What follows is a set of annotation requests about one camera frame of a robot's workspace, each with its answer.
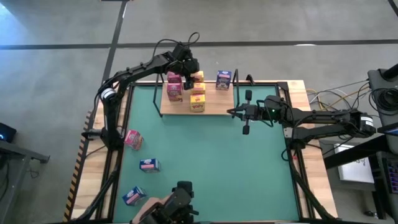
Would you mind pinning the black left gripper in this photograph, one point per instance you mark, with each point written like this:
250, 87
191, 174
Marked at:
185, 62

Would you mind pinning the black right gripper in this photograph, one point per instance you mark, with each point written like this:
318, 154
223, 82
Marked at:
259, 112

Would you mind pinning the yellow Corn Pops cereal box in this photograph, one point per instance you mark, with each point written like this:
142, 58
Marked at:
198, 88
197, 102
199, 76

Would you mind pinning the pink Raisin Bran cereal box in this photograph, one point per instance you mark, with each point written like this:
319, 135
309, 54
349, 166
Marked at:
174, 92
173, 77
133, 140

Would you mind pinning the blue Frosted Flakes cereal box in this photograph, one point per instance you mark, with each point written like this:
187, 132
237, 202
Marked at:
150, 165
224, 79
133, 196

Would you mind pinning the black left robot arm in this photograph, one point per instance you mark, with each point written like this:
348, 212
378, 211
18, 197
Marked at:
136, 72

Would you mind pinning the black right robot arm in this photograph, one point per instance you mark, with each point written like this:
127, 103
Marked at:
326, 119

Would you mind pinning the wooden shelf board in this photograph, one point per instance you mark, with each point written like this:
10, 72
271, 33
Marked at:
217, 104

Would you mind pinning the green table mat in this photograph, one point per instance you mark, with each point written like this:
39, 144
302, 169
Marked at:
233, 180

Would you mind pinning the black handheld device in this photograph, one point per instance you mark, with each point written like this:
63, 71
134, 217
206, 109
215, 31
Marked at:
174, 202

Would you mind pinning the black beam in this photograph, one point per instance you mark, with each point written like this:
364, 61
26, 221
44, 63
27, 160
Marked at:
351, 154

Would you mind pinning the white board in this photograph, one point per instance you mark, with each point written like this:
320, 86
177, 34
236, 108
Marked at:
354, 171

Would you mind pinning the grey equipment cart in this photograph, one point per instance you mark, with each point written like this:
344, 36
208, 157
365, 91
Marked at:
377, 81

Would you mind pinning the yellow black hazard strip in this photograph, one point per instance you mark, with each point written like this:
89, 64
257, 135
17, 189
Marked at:
75, 180

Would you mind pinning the black laptop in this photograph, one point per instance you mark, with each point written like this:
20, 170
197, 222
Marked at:
388, 130

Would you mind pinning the blue lit keyboard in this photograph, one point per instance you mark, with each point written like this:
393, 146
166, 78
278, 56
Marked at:
392, 174

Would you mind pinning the small black floor item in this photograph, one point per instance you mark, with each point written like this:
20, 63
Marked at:
370, 214

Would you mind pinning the grey metal stand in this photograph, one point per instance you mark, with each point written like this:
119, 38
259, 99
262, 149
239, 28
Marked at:
18, 152

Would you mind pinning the black box with blue light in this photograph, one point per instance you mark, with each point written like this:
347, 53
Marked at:
7, 132

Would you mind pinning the black metal shelf side frame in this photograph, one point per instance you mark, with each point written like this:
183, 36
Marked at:
237, 90
154, 102

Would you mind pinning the grey metal bracket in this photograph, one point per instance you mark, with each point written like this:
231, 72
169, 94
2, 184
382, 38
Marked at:
287, 133

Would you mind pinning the black table frame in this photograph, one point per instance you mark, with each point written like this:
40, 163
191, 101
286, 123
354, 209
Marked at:
115, 183

